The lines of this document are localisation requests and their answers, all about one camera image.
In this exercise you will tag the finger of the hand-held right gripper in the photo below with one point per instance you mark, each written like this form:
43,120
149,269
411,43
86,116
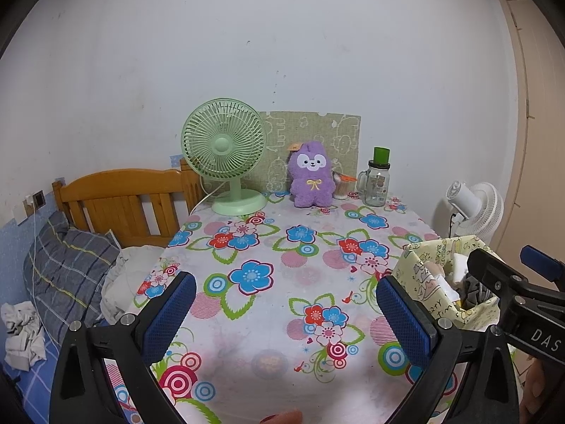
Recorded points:
543,264
496,280

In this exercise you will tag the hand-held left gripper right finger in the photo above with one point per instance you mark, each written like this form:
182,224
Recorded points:
406,320

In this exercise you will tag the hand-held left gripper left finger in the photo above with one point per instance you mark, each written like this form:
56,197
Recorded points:
170,313

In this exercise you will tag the yellow patterned box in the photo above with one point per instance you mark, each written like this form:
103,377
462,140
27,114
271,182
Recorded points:
415,274

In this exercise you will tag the clear packet of pink sheets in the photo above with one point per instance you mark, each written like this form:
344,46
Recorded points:
441,282

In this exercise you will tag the person's right hand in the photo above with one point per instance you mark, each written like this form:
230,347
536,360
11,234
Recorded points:
537,384

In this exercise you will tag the person's left hand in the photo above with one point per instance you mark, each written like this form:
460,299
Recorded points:
284,418

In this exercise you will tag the white duvet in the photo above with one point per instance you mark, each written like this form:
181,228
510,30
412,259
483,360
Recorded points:
128,274

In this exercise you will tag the white floor fan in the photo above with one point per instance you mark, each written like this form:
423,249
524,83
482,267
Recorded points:
479,210

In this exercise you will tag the grey plaid pillow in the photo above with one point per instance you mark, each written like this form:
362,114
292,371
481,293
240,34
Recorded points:
66,269

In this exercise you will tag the wooden bed headboard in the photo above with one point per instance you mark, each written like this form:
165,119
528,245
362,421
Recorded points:
114,187

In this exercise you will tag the glass jar mug green lid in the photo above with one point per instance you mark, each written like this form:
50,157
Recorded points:
375,185

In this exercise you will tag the beige door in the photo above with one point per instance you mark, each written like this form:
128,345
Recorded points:
543,119

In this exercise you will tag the toothpick jar orange lid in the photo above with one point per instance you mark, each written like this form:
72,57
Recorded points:
342,187

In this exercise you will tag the white crumpled cloth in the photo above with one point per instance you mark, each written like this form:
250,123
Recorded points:
22,335

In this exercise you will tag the blue checked bed sheet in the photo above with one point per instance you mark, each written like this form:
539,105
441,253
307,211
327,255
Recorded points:
35,393

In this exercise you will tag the purple plush toy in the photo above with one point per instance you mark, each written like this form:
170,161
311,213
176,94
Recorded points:
311,183

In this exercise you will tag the green desk fan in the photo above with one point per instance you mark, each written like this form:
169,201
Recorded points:
223,145

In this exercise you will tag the green patterned board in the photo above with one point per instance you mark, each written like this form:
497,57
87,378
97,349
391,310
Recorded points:
282,128

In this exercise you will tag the wall socket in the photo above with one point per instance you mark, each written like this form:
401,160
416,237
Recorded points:
39,198

